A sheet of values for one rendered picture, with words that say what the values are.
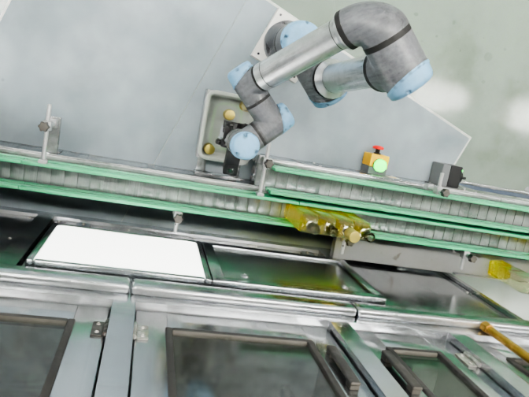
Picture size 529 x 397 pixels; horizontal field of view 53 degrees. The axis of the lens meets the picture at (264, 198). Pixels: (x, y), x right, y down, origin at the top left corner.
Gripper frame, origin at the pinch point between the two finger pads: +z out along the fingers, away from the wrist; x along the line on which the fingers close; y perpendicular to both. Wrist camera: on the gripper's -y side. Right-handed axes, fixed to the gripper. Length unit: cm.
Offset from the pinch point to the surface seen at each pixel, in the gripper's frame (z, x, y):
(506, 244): -8, -107, -22
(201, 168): 4.6, 7.0, -10.6
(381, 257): -8, -59, -32
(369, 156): -1, -50, 2
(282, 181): -7.6, -18.7, -9.7
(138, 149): 5.5, 28.4, -7.4
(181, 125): 5.5, 15.4, 2.5
